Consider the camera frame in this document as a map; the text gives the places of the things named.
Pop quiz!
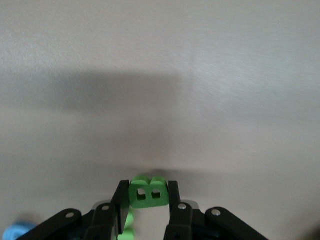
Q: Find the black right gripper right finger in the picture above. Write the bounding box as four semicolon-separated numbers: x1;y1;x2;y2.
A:
163;179;269;240

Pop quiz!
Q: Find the green foam letter N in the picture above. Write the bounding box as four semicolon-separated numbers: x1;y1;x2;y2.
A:
117;209;138;240

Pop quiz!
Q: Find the blue foam letter G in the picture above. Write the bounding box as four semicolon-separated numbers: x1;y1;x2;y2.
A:
2;221;36;240

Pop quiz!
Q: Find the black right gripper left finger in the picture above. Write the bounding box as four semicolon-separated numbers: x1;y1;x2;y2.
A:
14;179;133;240

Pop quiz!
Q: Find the green foam letter B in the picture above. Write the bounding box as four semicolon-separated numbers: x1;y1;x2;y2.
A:
128;175;169;210

